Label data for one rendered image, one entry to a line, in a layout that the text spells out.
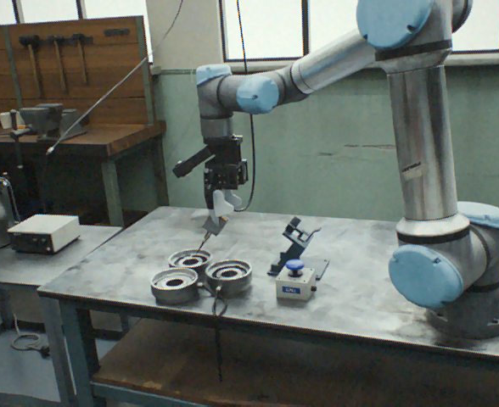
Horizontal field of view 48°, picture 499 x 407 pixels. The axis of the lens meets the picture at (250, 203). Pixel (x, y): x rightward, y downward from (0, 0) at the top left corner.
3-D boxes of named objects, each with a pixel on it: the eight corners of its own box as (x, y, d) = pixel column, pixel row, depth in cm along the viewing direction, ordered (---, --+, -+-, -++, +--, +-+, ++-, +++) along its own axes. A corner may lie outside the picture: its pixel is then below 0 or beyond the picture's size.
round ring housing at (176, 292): (148, 307, 120) (146, 290, 118) (155, 285, 129) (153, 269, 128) (197, 303, 120) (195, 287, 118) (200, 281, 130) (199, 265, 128)
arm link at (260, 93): (290, 71, 114) (252, 69, 121) (253, 78, 106) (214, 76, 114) (292, 109, 116) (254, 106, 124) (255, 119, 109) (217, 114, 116)
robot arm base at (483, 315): (507, 303, 112) (511, 258, 109) (511, 344, 99) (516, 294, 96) (428, 294, 117) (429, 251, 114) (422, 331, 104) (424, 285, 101)
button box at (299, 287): (276, 298, 120) (274, 278, 118) (285, 283, 126) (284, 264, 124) (312, 303, 117) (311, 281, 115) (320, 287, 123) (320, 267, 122)
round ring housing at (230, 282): (220, 272, 134) (218, 257, 132) (260, 278, 129) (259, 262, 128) (199, 292, 125) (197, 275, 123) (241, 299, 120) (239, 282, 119)
